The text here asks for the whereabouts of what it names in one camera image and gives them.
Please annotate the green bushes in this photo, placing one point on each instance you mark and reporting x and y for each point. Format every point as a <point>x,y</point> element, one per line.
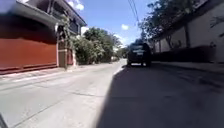
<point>95,45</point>

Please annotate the dark vehicle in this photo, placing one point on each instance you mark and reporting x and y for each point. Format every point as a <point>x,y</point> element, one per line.
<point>139,53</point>

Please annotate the grey concrete road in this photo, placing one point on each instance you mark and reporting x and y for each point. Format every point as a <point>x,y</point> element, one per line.
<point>100,96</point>

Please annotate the two-storey building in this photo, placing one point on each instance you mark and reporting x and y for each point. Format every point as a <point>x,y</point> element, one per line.
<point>63,15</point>

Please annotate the trees above pale wall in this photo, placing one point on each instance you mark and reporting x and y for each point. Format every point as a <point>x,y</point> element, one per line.
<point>166,15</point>

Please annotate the red brown gate wall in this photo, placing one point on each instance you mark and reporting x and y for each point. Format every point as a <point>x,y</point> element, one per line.
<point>28,48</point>

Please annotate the pale long wall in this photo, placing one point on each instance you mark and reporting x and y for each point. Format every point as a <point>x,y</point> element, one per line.
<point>196,36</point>

